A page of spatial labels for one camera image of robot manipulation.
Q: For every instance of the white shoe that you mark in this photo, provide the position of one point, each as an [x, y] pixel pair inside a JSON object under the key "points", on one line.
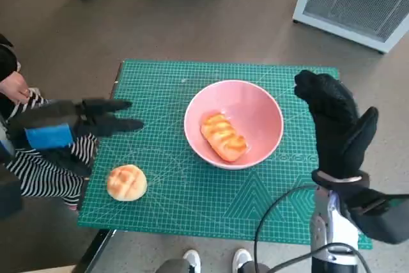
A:
{"points": [[242, 257], [191, 258]]}

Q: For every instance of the person's hand with ring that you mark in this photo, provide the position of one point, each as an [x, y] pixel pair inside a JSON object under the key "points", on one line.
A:
{"points": [[14, 87]]}

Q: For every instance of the black table frame bar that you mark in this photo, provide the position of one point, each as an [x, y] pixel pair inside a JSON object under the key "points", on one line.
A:
{"points": [[96, 247]]}

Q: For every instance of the long striped toy bread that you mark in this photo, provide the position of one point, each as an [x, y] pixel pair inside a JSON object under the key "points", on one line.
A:
{"points": [[223, 137]]}

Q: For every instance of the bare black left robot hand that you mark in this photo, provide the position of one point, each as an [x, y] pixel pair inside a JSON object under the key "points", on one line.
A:
{"points": [[96, 122]]}

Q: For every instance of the round toy bread bun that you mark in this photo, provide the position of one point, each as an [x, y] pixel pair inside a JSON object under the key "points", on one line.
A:
{"points": [[128, 183]]}

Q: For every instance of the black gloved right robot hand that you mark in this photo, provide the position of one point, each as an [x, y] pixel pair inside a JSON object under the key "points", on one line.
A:
{"points": [[335, 126]]}

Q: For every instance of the pink bowl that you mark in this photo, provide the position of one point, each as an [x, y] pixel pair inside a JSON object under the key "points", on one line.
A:
{"points": [[255, 110]]}

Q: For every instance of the grey leg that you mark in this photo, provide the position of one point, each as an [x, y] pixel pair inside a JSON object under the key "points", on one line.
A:
{"points": [[255, 268], [174, 267]]}

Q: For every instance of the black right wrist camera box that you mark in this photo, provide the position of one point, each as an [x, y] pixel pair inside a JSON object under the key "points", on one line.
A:
{"points": [[380, 215]]}

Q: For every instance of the green cutting mat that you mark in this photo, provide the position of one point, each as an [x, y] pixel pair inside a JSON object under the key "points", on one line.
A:
{"points": [[191, 196]]}

